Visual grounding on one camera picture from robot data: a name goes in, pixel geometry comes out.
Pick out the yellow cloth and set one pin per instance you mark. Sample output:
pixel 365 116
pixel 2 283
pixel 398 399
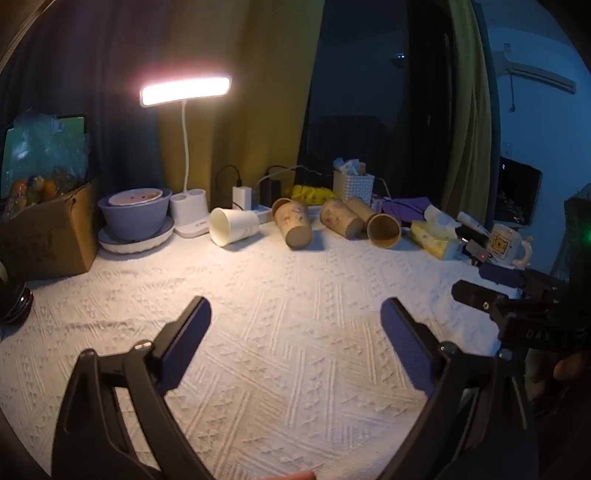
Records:
pixel 310 194

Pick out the brown printed paper cup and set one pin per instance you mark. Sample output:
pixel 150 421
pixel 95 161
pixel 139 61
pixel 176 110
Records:
pixel 293 225
pixel 339 218

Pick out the purple cloth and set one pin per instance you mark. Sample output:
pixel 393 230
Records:
pixel 406 206

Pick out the small device with red light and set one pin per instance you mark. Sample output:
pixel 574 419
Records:
pixel 477 251

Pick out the dark curtain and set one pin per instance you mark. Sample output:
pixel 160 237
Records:
pixel 78 69

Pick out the black round object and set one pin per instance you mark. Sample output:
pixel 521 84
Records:
pixel 14 300

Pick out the dark monitor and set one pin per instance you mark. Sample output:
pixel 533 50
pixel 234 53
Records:
pixel 519 191

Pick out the white power strip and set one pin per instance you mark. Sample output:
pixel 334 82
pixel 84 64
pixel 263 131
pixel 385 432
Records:
pixel 261 213

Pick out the white tube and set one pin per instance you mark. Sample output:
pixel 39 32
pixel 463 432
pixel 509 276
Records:
pixel 472 225

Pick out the plastic bag of fruit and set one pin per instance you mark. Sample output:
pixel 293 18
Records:
pixel 46 157

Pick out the cardboard box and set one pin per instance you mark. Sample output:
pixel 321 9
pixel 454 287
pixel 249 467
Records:
pixel 46 233

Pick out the white bear print mug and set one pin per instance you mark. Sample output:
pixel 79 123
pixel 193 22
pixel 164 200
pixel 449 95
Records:
pixel 505 245

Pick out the white desk lamp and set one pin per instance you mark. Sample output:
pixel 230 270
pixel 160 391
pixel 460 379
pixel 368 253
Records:
pixel 194 217

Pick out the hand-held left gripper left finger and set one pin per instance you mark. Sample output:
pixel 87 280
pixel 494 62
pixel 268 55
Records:
pixel 184 344

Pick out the person's right hand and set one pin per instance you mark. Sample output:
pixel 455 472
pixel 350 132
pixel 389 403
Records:
pixel 570 368

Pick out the yellow curtain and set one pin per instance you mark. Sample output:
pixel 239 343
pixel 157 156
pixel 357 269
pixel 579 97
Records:
pixel 221 41

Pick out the white textured tablecloth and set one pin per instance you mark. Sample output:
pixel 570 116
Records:
pixel 295 300

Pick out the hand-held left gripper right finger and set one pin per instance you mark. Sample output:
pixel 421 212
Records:
pixel 406 344

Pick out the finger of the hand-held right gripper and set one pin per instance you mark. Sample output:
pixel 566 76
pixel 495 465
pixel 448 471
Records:
pixel 475 297
pixel 501 275

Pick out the white charger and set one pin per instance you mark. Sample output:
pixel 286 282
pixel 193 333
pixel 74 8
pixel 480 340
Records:
pixel 241 197

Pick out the black charger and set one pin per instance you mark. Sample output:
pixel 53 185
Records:
pixel 271 191

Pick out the white air conditioner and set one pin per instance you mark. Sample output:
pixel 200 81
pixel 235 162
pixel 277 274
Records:
pixel 535 64

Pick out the white lattice basket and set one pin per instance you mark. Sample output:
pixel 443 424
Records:
pixel 353 183

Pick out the white scalloped plate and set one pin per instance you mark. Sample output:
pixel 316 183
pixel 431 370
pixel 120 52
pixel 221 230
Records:
pixel 136 241

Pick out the yellow tissue pack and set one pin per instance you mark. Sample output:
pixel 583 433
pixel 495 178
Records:
pixel 434 237

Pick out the plain brown paper cup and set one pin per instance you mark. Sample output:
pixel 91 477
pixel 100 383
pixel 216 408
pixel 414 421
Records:
pixel 361 208
pixel 384 230

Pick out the white paper cup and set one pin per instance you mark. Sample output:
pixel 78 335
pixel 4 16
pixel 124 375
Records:
pixel 233 226

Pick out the pink plate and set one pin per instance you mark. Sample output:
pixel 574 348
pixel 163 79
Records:
pixel 136 197

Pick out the blue bowl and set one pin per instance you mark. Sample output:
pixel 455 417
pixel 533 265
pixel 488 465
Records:
pixel 134 217

